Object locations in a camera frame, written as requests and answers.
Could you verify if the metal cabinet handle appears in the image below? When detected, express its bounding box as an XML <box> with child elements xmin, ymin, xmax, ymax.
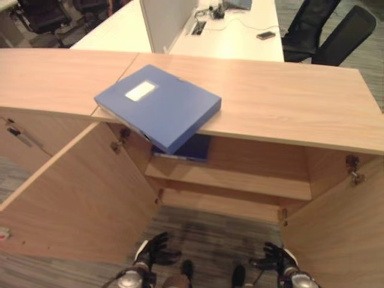
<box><xmin>6</xmin><ymin>127</ymin><xmax>43</xmax><ymax>148</ymax></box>

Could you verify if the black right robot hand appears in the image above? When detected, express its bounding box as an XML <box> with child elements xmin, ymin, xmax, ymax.
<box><xmin>248</xmin><ymin>242</ymin><xmax>298</xmax><ymax>269</ymax></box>

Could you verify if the blue file box folder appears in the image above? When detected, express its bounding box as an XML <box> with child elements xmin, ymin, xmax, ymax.
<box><xmin>93</xmin><ymin>64</ymin><xmax>223</xmax><ymax>155</ymax></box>

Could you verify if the desk cable grommet box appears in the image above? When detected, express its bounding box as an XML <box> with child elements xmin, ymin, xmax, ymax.
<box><xmin>190</xmin><ymin>20</ymin><xmax>207</xmax><ymax>36</ymax></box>

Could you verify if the wooden cabinet door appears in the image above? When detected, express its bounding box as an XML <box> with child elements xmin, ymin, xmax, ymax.
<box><xmin>0</xmin><ymin>121</ymin><xmax>160</xmax><ymax>264</ymax></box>
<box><xmin>280</xmin><ymin>154</ymin><xmax>384</xmax><ymax>288</ymax></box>

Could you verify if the open wooden office cabinet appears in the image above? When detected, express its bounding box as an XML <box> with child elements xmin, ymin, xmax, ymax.
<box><xmin>89</xmin><ymin>52</ymin><xmax>384</xmax><ymax>288</ymax></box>

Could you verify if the white desk divider panel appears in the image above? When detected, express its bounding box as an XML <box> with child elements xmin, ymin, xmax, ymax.
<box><xmin>139</xmin><ymin>0</ymin><xmax>199</xmax><ymax>55</ymax></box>

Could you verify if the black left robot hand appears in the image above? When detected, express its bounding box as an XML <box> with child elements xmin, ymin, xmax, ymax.
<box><xmin>134</xmin><ymin>231</ymin><xmax>182</xmax><ymax>267</ymax></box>

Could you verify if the white office desk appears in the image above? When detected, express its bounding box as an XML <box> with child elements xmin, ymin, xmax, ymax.
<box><xmin>70</xmin><ymin>0</ymin><xmax>285</xmax><ymax>63</ymax></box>

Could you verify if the closed wooden cabinet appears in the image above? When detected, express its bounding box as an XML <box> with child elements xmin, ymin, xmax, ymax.
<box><xmin>0</xmin><ymin>47</ymin><xmax>141</xmax><ymax>169</ymax></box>

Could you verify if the black office chair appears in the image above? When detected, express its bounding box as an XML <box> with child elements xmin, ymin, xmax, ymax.
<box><xmin>281</xmin><ymin>0</ymin><xmax>343</xmax><ymax>63</ymax></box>
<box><xmin>311</xmin><ymin>5</ymin><xmax>377</xmax><ymax>66</ymax></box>
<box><xmin>17</xmin><ymin>0</ymin><xmax>76</xmax><ymax>34</ymax></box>

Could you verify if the white cable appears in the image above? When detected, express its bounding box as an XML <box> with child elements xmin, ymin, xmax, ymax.
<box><xmin>194</xmin><ymin>8</ymin><xmax>281</xmax><ymax>34</ymax></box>

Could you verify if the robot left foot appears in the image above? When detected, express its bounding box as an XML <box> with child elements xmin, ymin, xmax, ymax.
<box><xmin>163</xmin><ymin>259</ymin><xmax>194</xmax><ymax>288</ymax></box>

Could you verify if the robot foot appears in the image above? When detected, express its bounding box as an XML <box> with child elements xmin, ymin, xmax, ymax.
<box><xmin>163</xmin><ymin>259</ymin><xmax>194</xmax><ymax>288</ymax></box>
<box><xmin>231</xmin><ymin>263</ymin><xmax>247</xmax><ymax>288</ymax></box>

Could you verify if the blue folder inside cabinet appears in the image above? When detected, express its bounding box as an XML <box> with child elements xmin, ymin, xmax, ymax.
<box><xmin>151</xmin><ymin>134</ymin><xmax>211</xmax><ymax>163</ymax></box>

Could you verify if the wooden cabinet shelf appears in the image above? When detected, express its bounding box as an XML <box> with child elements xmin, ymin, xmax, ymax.
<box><xmin>144</xmin><ymin>160</ymin><xmax>313</xmax><ymax>201</ymax></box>

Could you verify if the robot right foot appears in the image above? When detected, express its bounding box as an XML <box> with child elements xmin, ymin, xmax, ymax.
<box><xmin>231</xmin><ymin>263</ymin><xmax>247</xmax><ymax>288</ymax></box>

